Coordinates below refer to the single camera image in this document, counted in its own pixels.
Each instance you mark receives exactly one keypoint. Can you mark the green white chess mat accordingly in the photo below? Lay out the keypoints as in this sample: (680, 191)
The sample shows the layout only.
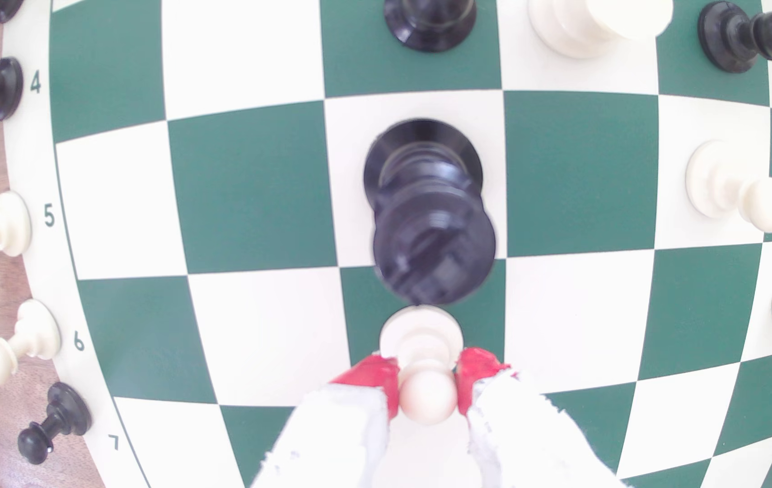
(250, 190)

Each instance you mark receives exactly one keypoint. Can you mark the large black chess king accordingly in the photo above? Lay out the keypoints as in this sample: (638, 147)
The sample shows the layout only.
(430, 230)

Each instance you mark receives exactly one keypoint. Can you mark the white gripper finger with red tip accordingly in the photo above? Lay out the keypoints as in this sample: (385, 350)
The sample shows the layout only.
(338, 440)
(528, 440)

